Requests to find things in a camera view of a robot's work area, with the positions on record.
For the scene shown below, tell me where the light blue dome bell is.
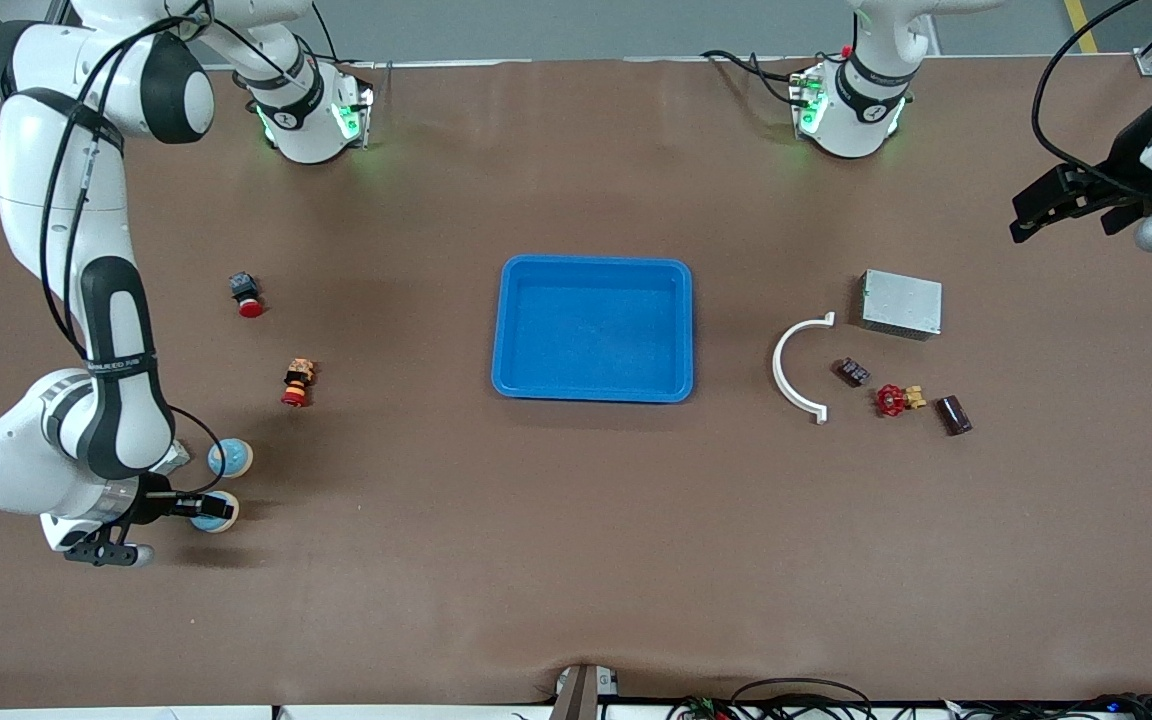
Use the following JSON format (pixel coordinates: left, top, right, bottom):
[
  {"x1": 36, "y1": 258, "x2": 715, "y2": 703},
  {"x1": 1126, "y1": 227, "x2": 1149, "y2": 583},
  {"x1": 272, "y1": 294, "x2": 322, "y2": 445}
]
[
  {"x1": 208, "y1": 438, "x2": 254, "y2": 479},
  {"x1": 190, "y1": 492, "x2": 241, "y2": 534}
]

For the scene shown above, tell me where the grey metal box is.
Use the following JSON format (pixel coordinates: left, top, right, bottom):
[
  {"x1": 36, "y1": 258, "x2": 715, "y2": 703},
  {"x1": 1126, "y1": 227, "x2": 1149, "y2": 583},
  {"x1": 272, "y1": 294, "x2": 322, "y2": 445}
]
[{"x1": 858, "y1": 269, "x2": 944, "y2": 342}]

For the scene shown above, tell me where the red emergency button black base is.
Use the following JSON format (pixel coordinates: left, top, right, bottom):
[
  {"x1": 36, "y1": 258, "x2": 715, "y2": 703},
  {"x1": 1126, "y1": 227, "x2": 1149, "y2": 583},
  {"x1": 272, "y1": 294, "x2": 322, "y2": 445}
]
[{"x1": 228, "y1": 272, "x2": 265, "y2": 319}]

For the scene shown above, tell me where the brown table cover sheet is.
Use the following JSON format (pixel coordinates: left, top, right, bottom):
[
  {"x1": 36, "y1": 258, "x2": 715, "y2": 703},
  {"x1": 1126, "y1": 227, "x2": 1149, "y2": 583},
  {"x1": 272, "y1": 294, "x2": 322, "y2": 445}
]
[{"x1": 0, "y1": 55, "x2": 1152, "y2": 711}]

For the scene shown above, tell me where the blue plastic tray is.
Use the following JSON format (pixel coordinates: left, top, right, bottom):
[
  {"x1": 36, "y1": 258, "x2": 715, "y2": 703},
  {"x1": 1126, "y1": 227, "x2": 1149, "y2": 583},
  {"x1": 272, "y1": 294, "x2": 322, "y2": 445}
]
[{"x1": 491, "y1": 255, "x2": 695, "y2": 405}]

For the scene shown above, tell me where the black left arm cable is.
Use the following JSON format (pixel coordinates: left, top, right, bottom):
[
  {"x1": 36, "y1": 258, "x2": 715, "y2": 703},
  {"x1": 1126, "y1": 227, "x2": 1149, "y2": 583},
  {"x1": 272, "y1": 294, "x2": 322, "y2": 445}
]
[{"x1": 1032, "y1": 0, "x2": 1142, "y2": 183}]

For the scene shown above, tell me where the red orange push button switch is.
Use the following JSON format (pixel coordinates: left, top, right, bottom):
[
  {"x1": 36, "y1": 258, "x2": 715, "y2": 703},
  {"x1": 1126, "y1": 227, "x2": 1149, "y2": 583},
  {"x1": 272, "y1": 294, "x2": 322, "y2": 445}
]
[{"x1": 281, "y1": 359, "x2": 317, "y2": 408}]

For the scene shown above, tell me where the red handle brass valve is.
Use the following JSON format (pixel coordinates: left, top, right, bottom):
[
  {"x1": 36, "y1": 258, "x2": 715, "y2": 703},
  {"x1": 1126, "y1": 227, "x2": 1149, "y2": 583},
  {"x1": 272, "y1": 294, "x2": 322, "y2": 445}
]
[{"x1": 874, "y1": 384, "x2": 929, "y2": 418}]

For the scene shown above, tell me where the white curved plastic bracket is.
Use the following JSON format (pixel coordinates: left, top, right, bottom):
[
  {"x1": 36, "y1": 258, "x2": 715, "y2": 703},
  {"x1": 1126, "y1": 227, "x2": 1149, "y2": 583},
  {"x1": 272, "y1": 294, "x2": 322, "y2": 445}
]
[{"x1": 772, "y1": 312, "x2": 836, "y2": 425}]

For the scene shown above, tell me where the black base power cable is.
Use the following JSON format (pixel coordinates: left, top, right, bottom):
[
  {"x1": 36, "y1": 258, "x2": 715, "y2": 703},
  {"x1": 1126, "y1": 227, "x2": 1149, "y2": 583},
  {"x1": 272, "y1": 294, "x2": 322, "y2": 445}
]
[{"x1": 701, "y1": 48, "x2": 807, "y2": 106}]

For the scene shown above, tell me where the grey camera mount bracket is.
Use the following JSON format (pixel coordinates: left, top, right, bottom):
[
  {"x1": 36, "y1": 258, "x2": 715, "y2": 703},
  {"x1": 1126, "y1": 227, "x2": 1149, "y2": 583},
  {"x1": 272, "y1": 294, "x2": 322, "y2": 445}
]
[{"x1": 551, "y1": 663, "x2": 619, "y2": 720}]

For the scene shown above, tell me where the black cable bundle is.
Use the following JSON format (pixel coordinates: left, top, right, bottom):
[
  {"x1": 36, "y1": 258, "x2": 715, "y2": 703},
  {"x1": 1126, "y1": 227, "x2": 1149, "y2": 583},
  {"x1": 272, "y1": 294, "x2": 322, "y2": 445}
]
[{"x1": 936, "y1": 692, "x2": 1152, "y2": 720}]

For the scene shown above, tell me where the black looped cable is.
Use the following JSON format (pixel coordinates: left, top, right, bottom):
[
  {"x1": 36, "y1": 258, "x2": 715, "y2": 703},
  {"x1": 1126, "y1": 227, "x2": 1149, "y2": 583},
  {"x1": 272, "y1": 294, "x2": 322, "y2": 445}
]
[{"x1": 666, "y1": 678, "x2": 877, "y2": 720}]

